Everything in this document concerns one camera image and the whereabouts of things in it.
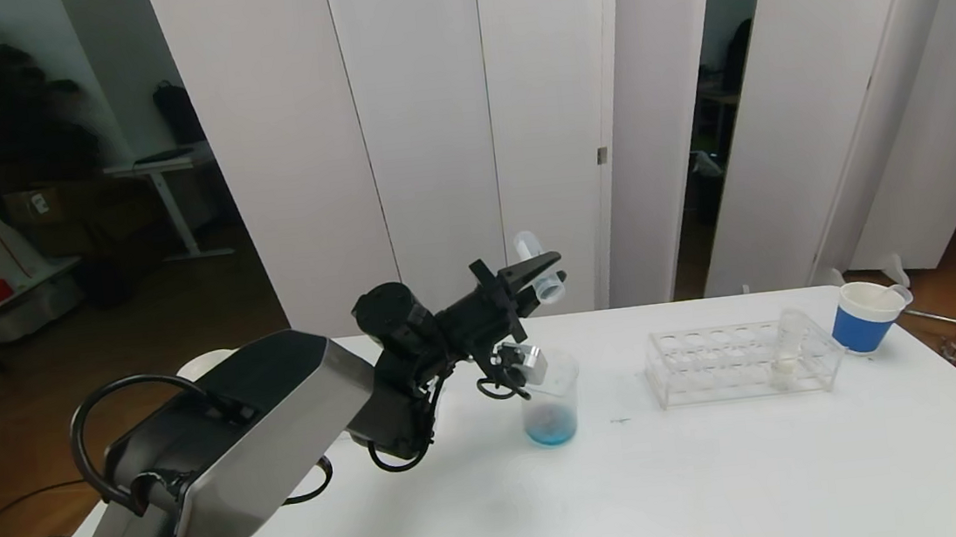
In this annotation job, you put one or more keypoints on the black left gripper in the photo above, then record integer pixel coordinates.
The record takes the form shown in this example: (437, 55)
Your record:
(498, 299)

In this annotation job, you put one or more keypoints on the blue pigment test tube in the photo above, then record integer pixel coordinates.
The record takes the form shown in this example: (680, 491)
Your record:
(552, 292)

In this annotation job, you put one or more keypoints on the red pigment test tube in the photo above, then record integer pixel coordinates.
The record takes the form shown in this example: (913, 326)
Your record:
(896, 296)

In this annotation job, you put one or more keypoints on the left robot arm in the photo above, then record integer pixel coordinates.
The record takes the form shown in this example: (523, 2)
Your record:
(265, 429)

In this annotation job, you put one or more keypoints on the clear glass beaker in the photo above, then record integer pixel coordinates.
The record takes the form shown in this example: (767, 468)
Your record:
(552, 426)

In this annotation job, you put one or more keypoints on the clear acrylic test tube rack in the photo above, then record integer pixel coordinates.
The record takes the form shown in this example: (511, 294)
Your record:
(733, 362)

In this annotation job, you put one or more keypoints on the pale yellow pigment test tube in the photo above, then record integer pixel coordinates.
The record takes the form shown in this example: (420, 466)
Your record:
(784, 370)

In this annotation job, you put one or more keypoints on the white folding partition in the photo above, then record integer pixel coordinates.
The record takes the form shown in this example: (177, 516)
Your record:
(812, 96)
(430, 133)

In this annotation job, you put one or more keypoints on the white blue paper cup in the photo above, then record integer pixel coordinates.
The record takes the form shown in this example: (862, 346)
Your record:
(858, 330)
(206, 359)

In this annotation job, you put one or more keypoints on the black backpack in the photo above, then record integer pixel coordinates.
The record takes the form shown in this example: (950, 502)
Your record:
(180, 117)

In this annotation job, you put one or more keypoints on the white office desk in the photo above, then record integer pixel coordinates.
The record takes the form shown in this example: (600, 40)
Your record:
(161, 166)

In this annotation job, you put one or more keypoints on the silver metal rod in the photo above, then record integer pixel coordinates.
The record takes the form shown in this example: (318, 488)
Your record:
(930, 317)

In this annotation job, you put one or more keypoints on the brown cardboard box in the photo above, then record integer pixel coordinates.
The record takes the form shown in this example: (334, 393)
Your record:
(42, 205)

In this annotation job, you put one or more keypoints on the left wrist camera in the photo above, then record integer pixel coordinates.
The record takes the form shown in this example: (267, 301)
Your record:
(527, 365)

